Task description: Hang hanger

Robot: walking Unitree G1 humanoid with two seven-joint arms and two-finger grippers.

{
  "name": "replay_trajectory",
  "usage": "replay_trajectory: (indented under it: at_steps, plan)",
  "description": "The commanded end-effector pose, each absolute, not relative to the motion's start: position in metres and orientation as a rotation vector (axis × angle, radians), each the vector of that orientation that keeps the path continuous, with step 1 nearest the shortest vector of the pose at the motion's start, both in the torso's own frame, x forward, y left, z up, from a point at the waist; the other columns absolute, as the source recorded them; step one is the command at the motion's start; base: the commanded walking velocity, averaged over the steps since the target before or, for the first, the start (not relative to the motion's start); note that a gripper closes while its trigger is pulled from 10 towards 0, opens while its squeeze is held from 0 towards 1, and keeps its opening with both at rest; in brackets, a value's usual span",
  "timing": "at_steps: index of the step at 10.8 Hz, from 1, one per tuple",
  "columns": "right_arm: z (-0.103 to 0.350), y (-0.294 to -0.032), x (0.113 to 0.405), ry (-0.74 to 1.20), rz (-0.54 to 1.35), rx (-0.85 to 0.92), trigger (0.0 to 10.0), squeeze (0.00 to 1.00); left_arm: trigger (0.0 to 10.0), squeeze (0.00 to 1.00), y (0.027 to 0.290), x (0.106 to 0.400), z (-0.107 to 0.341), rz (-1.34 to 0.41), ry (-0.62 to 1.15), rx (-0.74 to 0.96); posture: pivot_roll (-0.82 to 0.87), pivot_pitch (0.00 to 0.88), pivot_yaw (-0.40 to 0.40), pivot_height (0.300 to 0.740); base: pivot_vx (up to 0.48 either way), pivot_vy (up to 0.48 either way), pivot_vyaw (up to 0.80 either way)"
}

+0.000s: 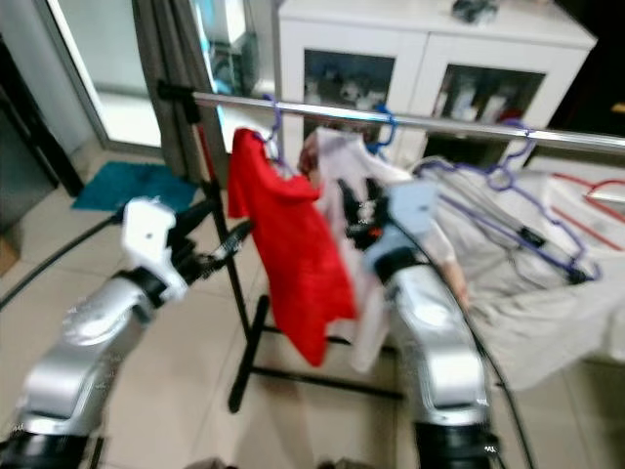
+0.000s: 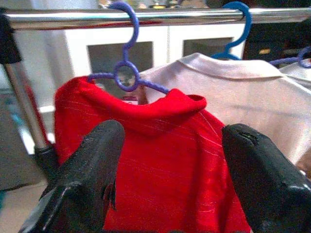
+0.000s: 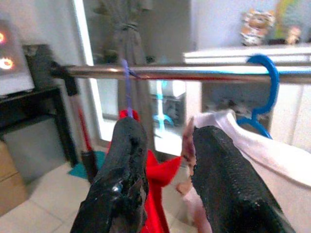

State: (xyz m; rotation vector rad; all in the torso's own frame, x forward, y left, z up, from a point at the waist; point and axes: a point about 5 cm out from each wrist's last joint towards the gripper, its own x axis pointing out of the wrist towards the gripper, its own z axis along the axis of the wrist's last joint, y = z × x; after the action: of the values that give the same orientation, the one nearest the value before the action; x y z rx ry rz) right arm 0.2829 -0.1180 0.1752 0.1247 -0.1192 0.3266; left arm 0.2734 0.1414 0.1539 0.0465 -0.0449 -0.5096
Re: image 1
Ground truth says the white t-shirt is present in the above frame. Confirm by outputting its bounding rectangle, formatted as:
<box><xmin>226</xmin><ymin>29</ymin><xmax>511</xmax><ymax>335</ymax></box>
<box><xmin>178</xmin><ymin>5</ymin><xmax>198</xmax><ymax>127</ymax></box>
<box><xmin>298</xmin><ymin>129</ymin><xmax>426</xmax><ymax>377</ymax></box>

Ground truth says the blue clothes hanger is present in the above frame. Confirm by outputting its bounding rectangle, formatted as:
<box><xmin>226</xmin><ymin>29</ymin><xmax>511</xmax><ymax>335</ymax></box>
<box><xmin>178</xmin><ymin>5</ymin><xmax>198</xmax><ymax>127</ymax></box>
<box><xmin>366</xmin><ymin>103</ymin><xmax>399</xmax><ymax>157</ymax></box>

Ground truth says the purple clothes hanger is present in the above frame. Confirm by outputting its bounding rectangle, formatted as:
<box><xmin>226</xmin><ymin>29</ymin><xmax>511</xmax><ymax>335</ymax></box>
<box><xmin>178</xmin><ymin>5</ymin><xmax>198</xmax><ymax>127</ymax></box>
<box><xmin>254</xmin><ymin>94</ymin><xmax>299</xmax><ymax>177</ymax></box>
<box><xmin>415</xmin><ymin>119</ymin><xmax>602</xmax><ymax>284</ymax></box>

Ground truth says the red clothes hanger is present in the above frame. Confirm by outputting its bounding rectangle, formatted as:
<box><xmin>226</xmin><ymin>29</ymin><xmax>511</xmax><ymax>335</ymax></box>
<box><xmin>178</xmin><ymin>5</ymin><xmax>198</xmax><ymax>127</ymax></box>
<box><xmin>552</xmin><ymin>173</ymin><xmax>625</xmax><ymax>253</ymax></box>

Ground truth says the red t-shirt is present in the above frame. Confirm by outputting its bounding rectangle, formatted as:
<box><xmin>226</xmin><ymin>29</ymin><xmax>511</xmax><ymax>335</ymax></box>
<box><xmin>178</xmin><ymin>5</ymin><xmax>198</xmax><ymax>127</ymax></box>
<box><xmin>228</xmin><ymin>127</ymin><xmax>357</xmax><ymax>367</ymax></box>

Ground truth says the teal floor mat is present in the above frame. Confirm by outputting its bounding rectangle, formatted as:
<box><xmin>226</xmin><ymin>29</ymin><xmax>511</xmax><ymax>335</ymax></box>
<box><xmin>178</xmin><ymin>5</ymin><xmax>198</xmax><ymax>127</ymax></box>
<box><xmin>71</xmin><ymin>161</ymin><xmax>201</xmax><ymax>214</ymax></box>

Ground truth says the white glass-door cabinet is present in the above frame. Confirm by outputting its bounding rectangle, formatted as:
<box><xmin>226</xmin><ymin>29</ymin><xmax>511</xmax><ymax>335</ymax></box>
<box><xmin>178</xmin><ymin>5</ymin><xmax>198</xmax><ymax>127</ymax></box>
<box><xmin>275</xmin><ymin>0</ymin><xmax>599</xmax><ymax>167</ymax></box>

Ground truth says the brown cardboard box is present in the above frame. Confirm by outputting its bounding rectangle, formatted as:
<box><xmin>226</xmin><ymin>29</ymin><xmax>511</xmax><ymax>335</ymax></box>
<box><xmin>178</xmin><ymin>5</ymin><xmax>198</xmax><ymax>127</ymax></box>
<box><xmin>0</xmin><ymin>239</ymin><xmax>21</xmax><ymax>277</ymax></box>

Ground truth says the off-white hanging garment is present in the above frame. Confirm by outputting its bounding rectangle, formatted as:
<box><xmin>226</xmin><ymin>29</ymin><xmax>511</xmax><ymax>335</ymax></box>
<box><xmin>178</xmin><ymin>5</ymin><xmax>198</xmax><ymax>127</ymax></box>
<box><xmin>410</xmin><ymin>156</ymin><xmax>625</xmax><ymax>392</ymax></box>

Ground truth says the dark cabinet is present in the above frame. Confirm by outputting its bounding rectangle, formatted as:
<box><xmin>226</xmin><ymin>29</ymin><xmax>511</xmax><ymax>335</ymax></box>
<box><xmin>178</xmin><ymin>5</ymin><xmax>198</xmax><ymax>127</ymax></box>
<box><xmin>0</xmin><ymin>44</ymin><xmax>87</xmax><ymax>260</ymax></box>

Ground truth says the grey curtain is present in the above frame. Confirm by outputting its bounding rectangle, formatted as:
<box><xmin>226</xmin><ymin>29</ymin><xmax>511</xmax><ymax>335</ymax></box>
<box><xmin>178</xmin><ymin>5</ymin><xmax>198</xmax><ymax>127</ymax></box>
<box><xmin>132</xmin><ymin>0</ymin><xmax>226</xmax><ymax>187</ymax></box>

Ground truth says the white framed glass door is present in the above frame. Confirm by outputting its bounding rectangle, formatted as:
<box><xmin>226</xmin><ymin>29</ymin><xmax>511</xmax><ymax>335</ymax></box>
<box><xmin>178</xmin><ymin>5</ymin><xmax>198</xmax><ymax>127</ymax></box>
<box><xmin>29</xmin><ymin>0</ymin><xmax>157</xmax><ymax>152</ymax></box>

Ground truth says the dark object on cabinet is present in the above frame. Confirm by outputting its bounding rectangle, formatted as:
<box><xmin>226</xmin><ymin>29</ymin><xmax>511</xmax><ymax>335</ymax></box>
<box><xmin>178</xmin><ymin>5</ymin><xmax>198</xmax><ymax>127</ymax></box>
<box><xmin>452</xmin><ymin>0</ymin><xmax>499</xmax><ymax>25</ymax></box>

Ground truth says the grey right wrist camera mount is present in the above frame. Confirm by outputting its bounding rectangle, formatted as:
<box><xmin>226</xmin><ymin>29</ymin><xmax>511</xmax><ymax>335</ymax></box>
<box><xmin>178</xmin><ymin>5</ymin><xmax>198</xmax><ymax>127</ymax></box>
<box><xmin>361</xmin><ymin>181</ymin><xmax>442</xmax><ymax>277</ymax></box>

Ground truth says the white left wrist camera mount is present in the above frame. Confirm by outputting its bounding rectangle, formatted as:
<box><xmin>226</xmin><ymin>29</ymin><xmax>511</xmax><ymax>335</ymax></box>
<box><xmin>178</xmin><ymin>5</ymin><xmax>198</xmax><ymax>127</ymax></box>
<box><xmin>120</xmin><ymin>197</ymin><xmax>191</xmax><ymax>304</ymax></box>

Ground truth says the black clothes rack frame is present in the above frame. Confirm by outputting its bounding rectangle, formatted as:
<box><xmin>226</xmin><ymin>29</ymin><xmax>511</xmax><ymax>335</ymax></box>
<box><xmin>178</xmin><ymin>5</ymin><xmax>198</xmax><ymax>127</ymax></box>
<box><xmin>156</xmin><ymin>83</ymin><xmax>411</xmax><ymax>413</ymax></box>

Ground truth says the silver clothes rack rail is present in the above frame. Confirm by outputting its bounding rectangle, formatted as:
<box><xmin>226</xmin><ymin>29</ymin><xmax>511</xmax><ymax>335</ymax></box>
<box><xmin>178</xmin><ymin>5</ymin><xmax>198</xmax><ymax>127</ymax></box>
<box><xmin>193</xmin><ymin>91</ymin><xmax>625</xmax><ymax>155</ymax></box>

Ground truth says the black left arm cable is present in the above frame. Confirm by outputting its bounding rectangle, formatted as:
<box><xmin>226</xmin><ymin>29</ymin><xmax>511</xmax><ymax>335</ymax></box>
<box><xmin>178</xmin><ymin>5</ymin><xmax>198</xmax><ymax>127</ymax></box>
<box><xmin>0</xmin><ymin>210</ymin><xmax>128</xmax><ymax>309</ymax></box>

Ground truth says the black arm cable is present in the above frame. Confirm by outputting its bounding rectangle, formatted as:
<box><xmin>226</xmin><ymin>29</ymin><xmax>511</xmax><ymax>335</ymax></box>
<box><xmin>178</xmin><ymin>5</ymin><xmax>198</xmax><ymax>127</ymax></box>
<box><xmin>439</xmin><ymin>264</ymin><xmax>538</xmax><ymax>469</ymax></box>
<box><xmin>0</xmin><ymin>210</ymin><xmax>128</xmax><ymax>309</ymax></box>

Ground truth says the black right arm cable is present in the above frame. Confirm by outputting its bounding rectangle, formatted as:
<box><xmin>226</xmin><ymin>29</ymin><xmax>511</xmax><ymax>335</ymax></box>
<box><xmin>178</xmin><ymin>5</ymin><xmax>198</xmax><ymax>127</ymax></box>
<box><xmin>439</xmin><ymin>264</ymin><xmax>538</xmax><ymax>469</ymax></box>

